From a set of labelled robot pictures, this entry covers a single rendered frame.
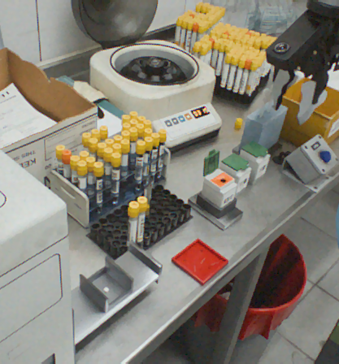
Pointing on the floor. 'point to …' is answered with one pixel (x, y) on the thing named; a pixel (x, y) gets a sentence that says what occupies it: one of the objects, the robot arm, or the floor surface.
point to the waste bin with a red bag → (282, 300)
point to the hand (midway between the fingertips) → (287, 112)
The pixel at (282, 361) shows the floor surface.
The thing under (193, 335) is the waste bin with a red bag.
